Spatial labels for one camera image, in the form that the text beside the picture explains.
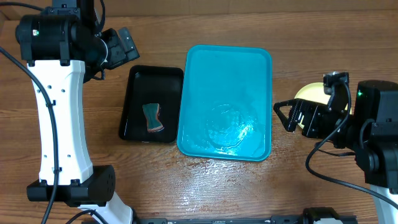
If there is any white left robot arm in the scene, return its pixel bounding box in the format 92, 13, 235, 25
16, 15, 139, 223

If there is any yellow plate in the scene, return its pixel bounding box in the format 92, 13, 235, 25
294, 82, 346, 129

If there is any teal plastic tray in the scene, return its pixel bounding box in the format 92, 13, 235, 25
177, 45, 272, 162

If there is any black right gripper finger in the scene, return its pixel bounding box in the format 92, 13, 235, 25
300, 101, 314, 124
273, 98, 303, 132

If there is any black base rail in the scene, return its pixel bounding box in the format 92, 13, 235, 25
132, 207, 358, 224

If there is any green orange sponge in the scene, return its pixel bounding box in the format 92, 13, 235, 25
142, 103, 164, 133

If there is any black plastic tray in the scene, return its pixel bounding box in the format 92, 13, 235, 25
119, 65, 184, 143

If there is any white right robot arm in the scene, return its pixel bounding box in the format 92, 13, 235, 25
274, 78, 397, 223

